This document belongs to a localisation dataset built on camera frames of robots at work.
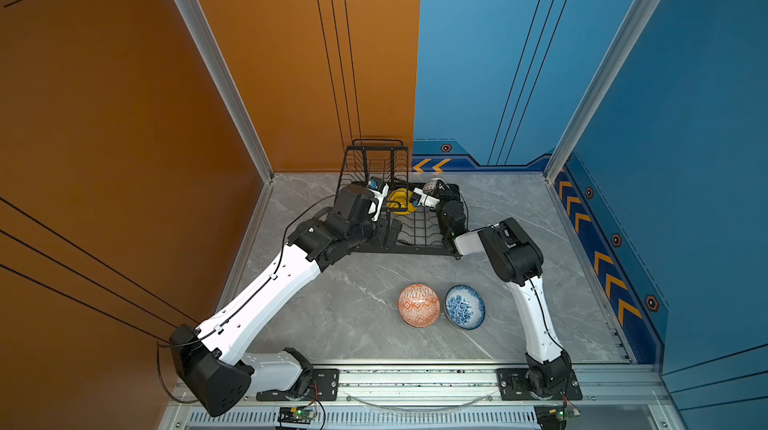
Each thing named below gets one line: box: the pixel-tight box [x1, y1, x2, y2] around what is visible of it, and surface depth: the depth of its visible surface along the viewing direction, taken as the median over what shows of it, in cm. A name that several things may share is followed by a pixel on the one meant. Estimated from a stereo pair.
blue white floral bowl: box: [444, 284, 486, 330], surface depth 84 cm
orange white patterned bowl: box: [398, 283, 441, 329], surface depth 85 cm
